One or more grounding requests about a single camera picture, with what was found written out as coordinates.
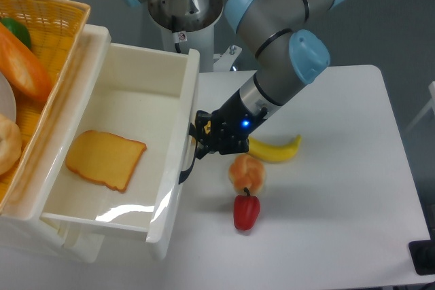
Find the white drawer cabinet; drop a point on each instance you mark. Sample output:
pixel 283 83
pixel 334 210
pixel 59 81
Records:
pixel 22 216

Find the white frame at right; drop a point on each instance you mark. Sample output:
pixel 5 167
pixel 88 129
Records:
pixel 424 111

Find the white plate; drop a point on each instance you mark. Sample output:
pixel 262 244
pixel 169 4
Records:
pixel 7 99

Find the red toy bell pepper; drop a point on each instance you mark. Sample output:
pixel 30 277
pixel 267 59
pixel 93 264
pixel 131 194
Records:
pixel 245 210

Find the white top drawer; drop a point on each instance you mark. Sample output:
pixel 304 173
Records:
pixel 143 95

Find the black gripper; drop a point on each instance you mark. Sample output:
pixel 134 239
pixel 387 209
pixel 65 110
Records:
pixel 227 129

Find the toast bread slice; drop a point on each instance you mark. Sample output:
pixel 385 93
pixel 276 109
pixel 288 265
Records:
pixel 104 158

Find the black device at edge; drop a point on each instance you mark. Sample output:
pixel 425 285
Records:
pixel 422 255

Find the orange knotted bread roll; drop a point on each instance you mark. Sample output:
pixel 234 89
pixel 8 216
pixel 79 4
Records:
pixel 247 172

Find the yellow toy banana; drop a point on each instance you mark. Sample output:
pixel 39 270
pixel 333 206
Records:
pixel 274 153

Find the green toy pepper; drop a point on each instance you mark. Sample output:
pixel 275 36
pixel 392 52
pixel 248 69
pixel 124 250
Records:
pixel 18 30

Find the beige bagel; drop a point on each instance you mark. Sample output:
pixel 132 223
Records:
pixel 11 143

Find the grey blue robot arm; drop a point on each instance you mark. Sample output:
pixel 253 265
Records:
pixel 289 56

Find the orange baguette bread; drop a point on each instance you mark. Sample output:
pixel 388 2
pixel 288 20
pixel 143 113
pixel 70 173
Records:
pixel 22 68

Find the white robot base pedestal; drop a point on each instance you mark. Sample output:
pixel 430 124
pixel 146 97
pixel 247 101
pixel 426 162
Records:
pixel 190 24

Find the yellow wicker basket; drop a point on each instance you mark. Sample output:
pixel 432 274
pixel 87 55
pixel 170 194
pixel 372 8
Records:
pixel 55 27

